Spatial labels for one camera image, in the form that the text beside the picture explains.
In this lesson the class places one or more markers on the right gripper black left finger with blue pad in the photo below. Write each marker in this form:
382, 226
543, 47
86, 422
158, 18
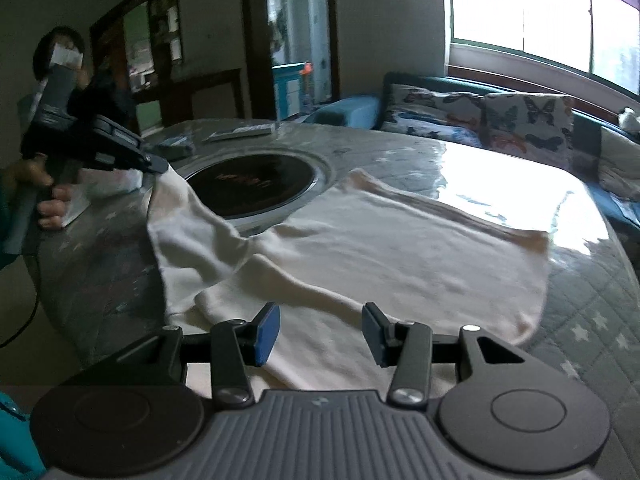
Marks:
159, 365

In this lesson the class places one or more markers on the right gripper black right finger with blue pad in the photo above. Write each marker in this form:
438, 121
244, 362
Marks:
412, 348

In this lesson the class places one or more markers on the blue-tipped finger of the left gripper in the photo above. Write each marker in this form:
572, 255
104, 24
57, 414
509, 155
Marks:
106, 145

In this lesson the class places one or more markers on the cream white garment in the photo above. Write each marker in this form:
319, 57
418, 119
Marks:
360, 241

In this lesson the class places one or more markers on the person in dark clothes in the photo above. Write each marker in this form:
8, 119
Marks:
63, 46

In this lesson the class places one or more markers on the operator left hand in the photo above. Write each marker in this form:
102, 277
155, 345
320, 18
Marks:
52, 204

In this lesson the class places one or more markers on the white plastic bag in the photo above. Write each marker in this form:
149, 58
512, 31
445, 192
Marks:
93, 185

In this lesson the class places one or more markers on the crumpled blue grey cloth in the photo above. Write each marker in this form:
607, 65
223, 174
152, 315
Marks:
176, 148

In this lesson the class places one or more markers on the dark wooden side table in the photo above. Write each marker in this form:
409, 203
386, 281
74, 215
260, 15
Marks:
214, 95

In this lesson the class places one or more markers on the flat dark remote box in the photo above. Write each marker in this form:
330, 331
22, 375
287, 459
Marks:
242, 132

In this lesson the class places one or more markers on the round black induction cooktop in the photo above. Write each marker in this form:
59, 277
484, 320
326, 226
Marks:
256, 188

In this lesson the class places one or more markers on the blue white cabinet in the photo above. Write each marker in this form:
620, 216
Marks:
291, 84

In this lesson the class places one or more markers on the left butterfly print pillow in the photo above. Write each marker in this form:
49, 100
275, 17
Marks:
455, 117

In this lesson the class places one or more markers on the butterfly print pillow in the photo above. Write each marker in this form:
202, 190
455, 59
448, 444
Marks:
455, 117
533, 126

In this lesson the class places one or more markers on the blue sofa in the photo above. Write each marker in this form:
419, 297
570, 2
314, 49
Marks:
366, 112

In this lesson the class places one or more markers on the right butterfly print pillow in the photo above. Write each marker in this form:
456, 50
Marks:
533, 126

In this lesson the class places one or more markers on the plain grey cushion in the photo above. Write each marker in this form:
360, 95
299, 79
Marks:
619, 165

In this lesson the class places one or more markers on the white plush toy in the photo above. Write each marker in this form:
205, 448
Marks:
629, 121

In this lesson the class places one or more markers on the window with green frame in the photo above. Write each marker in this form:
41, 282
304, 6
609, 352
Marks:
597, 38

